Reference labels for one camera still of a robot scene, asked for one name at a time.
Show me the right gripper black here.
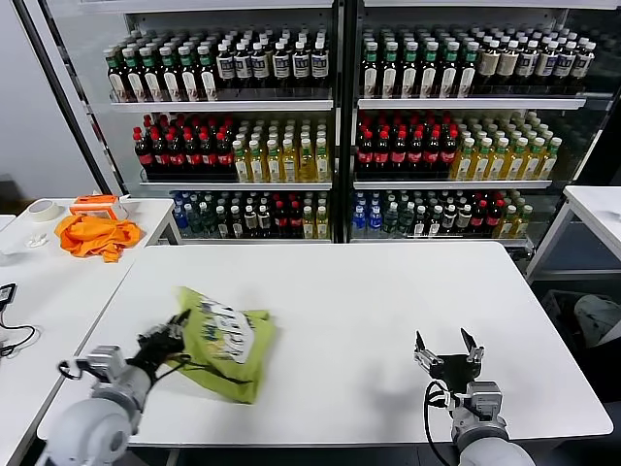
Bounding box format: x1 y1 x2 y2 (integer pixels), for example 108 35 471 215
414 328 485 392

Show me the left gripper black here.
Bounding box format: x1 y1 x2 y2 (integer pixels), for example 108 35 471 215
137 310 192 376

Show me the yellow-green t-shirt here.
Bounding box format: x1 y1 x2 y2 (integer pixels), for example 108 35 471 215
169 285 278 405

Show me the black plastic crate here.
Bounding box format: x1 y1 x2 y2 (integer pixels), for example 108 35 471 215
539 288 621 357

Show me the orange crumpled cloth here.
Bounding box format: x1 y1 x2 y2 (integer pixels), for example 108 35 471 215
53 214 143 263

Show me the white side table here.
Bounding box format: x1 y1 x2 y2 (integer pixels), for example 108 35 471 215
525 184 621 283
0 195 182 466

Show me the orange and white box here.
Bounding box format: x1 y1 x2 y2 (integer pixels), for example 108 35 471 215
69 193 121 222

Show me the grey bundled bag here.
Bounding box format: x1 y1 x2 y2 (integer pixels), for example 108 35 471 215
572 293 621 355

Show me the red cap cola bottle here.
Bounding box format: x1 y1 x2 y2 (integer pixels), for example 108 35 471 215
373 129 391 176
133 126 153 180
199 131 217 180
406 129 424 176
422 129 441 176
182 131 202 180
438 128 458 176
214 131 234 180
389 129 407 176
166 131 185 180
356 128 375 176
149 130 169 180

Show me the green cap yellow tea bottle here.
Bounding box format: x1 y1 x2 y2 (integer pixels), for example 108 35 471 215
449 137 474 182
485 137 509 182
297 137 316 183
231 139 250 183
536 137 563 182
468 137 492 182
314 137 331 183
502 137 528 182
280 137 298 183
247 138 266 183
519 137 545 182
265 138 282 183

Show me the beige tape roll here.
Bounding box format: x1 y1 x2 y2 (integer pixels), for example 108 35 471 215
25 198 60 223

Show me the drink display cabinet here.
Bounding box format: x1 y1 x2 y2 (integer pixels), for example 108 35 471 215
345 0 602 245
79 0 347 244

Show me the green cap dark tea bottle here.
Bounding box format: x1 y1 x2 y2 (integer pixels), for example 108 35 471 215
196 44 218 102
139 45 163 102
120 46 145 102
457 40 479 98
438 40 460 98
177 44 199 102
105 47 127 102
380 40 399 98
158 45 180 102
361 40 379 98
418 40 440 98
399 40 418 98

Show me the black framed glass door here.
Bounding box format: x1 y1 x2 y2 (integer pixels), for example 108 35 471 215
525 0 621 253
13 0 131 197

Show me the blue label dark drink bottle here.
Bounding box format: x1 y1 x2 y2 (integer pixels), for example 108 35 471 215
290 40 310 90
233 42 253 90
309 40 328 90
534 41 558 81
554 42 577 81
271 41 291 90
214 42 236 90
249 41 271 90
571 42 596 81
515 40 539 81

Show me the beige label dark drink bottle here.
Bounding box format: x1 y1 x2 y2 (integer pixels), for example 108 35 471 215
477 39 501 81
497 39 520 81

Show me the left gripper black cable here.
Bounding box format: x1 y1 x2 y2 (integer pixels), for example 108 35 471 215
153 352 193 385

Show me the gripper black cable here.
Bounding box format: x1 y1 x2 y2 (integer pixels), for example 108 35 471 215
153 352 193 385
424 380 461 466

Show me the right wrist grey camera box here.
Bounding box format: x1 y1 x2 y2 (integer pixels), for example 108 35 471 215
468 381 505 421

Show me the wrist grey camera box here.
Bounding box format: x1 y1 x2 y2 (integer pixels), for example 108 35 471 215
86 345 131 385
468 381 505 421

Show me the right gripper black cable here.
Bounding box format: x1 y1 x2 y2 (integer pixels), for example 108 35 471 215
424 380 461 466

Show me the left wrist grey camera box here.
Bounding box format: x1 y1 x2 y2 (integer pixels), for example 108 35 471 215
86 345 131 385

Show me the thin black table cable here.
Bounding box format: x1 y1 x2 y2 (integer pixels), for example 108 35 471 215
0 305 38 359

